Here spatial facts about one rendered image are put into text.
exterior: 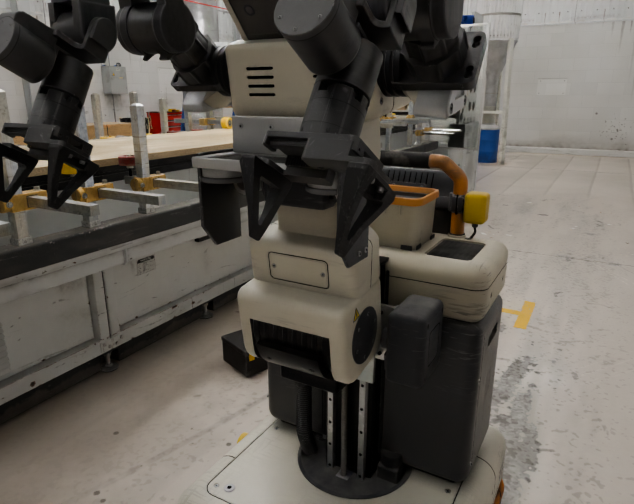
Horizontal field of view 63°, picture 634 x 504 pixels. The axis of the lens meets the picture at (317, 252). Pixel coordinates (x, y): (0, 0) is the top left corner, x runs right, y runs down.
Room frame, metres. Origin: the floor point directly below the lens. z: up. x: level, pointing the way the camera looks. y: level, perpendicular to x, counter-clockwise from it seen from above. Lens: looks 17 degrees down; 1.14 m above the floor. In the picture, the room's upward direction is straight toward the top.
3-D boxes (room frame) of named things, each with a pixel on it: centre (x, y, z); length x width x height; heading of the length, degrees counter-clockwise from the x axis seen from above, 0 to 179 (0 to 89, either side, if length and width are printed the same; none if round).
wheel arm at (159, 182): (1.95, 0.56, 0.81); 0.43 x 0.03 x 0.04; 61
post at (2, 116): (1.51, 0.90, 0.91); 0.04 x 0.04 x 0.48; 61
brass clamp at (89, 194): (1.75, 0.76, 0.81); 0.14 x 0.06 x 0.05; 151
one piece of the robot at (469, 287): (1.16, -0.14, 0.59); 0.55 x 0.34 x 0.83; 60
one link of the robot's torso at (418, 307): (0.90, -0.06, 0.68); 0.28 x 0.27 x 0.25; 60
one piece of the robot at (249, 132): (0.82, 0.05, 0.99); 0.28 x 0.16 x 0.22; 60
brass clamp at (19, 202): (1.53, 0.89, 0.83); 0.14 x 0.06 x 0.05; 151
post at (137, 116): (1.95, 0.65, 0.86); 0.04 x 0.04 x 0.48; 61
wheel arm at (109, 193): (1.73, 0.68, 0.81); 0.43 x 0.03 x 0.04; 61
